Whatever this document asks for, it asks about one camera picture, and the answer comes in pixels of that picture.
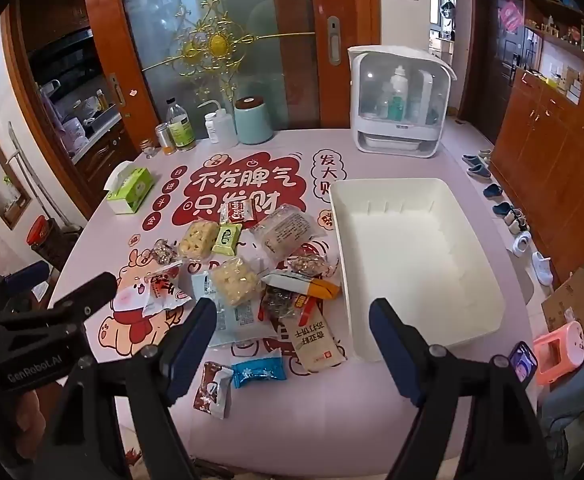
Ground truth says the yellow biscuit clear packet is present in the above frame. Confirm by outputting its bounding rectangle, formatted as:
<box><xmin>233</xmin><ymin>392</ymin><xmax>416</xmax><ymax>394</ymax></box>
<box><xmin>179</xmin><ymin>220</ymin><xmax>220</xmax><ymax>262</ymax></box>

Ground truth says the light blue snack packet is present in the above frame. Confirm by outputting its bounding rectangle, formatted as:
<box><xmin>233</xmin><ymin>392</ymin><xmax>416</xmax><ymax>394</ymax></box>
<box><xmin>189</xmin><ymin>272</ymin><xmax>279</xmax><ymax>349</ymax></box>

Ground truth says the small nut brittle packet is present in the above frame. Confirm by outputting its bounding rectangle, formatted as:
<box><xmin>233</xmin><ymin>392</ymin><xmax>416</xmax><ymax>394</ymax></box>
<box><xmin>149</xmin><ymin>240</ymin><xmax>181</xmax><ymax>266</ymax></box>

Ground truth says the white plastic bin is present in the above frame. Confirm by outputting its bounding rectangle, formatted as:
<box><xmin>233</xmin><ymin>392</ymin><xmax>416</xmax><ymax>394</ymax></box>
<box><xmin>329</xmin><ymin>177</ymin><xmax>506</xmax><ymax>364</ymax></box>

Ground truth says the smartphone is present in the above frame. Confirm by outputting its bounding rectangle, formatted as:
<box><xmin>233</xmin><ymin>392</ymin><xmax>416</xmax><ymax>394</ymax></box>
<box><xmin>508</xmin><ymin>341</ymin><xmax>539</xmax><ymax>386</ymax></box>

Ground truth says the small green snack packet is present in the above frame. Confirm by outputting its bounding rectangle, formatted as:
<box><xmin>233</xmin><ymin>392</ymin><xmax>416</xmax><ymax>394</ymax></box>
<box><xmin>212</xmin><ymin>222</ymin><xmax>243</xmax><ymax>256</ymax></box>

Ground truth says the dark entrance door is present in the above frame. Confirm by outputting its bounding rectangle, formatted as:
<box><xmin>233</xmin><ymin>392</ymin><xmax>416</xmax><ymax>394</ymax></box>
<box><xmin>470</xmin><ymin>0</ymin><xmax>528</xmax><ymax>147</ymax></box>

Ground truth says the mint green canister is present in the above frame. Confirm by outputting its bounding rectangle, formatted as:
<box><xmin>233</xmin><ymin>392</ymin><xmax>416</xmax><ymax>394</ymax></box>
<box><xmin>234</xmin><ymin>96</ymin><xmax>275</xmax><ymax>146</ymax></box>

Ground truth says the red lidded bucket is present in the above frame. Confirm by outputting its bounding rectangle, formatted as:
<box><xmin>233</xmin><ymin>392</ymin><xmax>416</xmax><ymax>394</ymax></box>
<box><xmin>27</xmin><ymin>215</ymin><xmax>81</xmax><ymax>269</ymax></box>

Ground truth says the wooden wall cabinet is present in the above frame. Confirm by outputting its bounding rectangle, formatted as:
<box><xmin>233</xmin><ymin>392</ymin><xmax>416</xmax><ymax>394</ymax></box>
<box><xmin>492</xmin><ymin>0</ymin><xmax>584</xmax><ymax>282</ymax></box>

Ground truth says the white squeeze bottle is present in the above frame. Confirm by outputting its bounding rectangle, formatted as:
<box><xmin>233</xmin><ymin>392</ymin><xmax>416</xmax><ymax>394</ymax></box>
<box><xmin>197</xmin><ymin>100</ymin><xmax>238</xmax><ymax>147</ymax></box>

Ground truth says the beige cracker packet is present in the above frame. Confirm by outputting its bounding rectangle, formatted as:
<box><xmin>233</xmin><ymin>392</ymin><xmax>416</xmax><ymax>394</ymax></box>
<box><xmin>277</xmin><ymin>305</ymin><xmax>348</xmax><ymax>374</ymax></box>

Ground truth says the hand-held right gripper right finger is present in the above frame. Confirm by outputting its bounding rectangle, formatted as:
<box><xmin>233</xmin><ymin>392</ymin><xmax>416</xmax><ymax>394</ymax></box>
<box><xmin>369</xmin><ymin>298</ymin><xmax>542</xmax><ymax>480</ymax></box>

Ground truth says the person's blue jeans leg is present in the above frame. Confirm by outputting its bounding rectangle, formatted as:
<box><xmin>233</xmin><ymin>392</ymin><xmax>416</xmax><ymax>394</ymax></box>
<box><xmin>540</xmin><ymin>367</ymin><xmax>584</xmax><ymax>480</ymax></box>

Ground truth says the large clear bread packet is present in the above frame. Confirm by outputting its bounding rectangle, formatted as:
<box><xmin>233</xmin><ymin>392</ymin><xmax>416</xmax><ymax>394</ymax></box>
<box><xmin>251</xmin><ymin>205</ymin><xmax>329</xmax><ymax>262</ymax></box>

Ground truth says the wooden framed glass door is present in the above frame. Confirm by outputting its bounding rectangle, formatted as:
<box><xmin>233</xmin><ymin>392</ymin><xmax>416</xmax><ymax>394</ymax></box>
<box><xmin>82</xmin><ymin>0</ymin><xmax>383</xmax><ymax>137</ymax></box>

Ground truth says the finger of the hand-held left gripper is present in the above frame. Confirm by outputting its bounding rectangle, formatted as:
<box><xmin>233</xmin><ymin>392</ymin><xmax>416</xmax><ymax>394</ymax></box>
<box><xmin>54</xmin><ymin>272</ymin><xmax>118</xmax><ymax>317</ymax></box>
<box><xmin>2</xmin><ymin>260</ymin><xmax>52</xmax><ymax>295</ymax></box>

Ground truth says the blue snowflake snack packet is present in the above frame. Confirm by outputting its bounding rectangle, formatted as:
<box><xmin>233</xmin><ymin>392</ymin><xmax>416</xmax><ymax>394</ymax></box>
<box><xmin>231</xmin><ymin>350</ymin><xmax>287</xmax><ymax>389</ymax></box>

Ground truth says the pink plastic stool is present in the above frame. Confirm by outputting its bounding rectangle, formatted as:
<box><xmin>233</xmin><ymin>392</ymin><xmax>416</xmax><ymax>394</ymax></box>
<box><xmin>532</xmin><ymin>321</ymin><xmax>584</xmax><ymax>386</ymax></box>

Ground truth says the metal can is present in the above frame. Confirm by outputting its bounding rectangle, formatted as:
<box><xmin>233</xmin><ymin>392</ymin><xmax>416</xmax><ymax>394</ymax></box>
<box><xmin>154</xmin><ymin>122</ymin><xmax>175</xmax><ymax>155</ymax></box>

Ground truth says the peanut brittle clear packet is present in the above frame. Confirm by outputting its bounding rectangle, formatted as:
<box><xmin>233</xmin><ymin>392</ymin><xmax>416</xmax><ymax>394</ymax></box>
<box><xmin>284</xmin><ymin>252</ymin><xmax>333</xmax><ymax>279</ymax></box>

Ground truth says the clear bottle green label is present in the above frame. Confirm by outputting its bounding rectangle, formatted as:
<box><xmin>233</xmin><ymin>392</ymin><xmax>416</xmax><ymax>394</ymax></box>
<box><xmin>166</xmin><ymin>97</ymin><xmax>197</xmax><ymax>152</ymax></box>

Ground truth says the brown white snack packet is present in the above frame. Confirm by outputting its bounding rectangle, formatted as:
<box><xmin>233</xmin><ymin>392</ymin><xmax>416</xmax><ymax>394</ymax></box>
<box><xmin>193</xmin><ymin>361</ymin><xmax>235</xmax><ymax>420</ymax></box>

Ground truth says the grey chair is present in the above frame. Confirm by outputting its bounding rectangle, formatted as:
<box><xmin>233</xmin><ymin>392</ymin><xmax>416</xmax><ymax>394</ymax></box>
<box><xmin>514</xmin><ymin>260</ymin><xmax>535</xmax><ymax>307</ymax></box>

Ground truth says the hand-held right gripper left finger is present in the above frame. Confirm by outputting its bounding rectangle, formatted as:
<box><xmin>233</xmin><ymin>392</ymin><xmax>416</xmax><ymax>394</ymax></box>
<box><xmin>37</xmin><ymin>298</ymin><xmax>219</xmax><ymax>480</ymax></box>

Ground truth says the dark seed snack packet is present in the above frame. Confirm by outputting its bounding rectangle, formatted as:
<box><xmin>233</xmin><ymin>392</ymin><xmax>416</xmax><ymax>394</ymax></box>
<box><xmin>261</xmin><ymin>285</ymin><xmax>317</xmax><ymax>335</ymax></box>

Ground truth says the white steriliser cabinet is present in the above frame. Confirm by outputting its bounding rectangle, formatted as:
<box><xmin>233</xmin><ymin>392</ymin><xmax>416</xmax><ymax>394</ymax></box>
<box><xmin>347</xmin><ymin>45</ymin><xmax>458</xmax><ymax>159</ymax></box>

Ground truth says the gold door ornament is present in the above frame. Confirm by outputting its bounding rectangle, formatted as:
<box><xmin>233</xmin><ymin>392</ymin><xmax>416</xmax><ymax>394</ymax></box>
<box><xmin>142</xmin><ymin>0</ymin><xmax>317</xmax><ymax>97</ymax></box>

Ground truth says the grey orange snack packet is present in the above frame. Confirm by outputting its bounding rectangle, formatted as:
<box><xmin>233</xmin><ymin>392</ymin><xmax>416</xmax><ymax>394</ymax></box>
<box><xmin>262</xmin><ymin>270</ymin><xmax>341</xmax><ymax>302</ymax></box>

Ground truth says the cardboard box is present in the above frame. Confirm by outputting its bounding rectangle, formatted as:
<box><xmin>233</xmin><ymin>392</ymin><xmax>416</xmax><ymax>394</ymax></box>
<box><xmin>542</xmin><ymin>259</ymin><xmax>584</xmax><ymax>347</ymax></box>

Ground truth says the green tissue box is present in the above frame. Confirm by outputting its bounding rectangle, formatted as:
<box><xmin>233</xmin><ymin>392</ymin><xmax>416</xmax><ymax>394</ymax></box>
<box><xmin>104</xmin><ymin>166</ymin><xmax>155</xmax><ymax>215</ymax></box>

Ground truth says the yellow puffed squares packet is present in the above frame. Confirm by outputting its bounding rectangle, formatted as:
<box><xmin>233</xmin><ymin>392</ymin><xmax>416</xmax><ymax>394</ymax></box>
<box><xmin>209</xmin><ymin>256</ymin><xmax>263</xmax><ymax>307</ymax></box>

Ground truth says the red white wafer packet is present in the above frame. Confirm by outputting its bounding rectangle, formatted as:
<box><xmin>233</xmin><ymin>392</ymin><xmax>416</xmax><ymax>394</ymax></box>
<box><xmin>220</xmin><ymin>204</ymin><xmax>258</xmax><ymax>225</ymax></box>

